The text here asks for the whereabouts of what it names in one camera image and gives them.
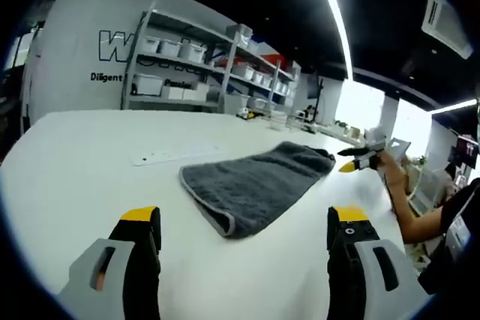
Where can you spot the grey towel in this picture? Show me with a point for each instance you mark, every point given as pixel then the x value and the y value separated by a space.
pixel 255 181

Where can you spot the white flat perforated panel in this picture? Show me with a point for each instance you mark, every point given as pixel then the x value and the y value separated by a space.
pixel 168 156

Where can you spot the black monitor on stand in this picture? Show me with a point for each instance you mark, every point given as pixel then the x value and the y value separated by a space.
pixel 313 87

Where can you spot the clear plastic container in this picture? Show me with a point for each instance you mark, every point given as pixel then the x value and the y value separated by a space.
pixel 279 119

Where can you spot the short ceiling light strip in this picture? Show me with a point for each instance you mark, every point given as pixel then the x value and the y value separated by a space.
pixel 453 105

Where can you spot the small white yellow device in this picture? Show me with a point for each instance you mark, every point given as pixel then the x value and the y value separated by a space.
pixel 245 113

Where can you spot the white chest-worn device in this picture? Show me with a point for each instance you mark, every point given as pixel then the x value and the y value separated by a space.
pixel 459 235

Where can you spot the long ceiling light strip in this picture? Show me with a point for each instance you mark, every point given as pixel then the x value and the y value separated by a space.
pixel 337 16

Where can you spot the ceiling air conditioner unit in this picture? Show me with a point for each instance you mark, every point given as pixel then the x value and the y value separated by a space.
pixel 446 24

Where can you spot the metal shelving with white bins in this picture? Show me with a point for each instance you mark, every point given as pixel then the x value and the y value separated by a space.
pixel 191 52

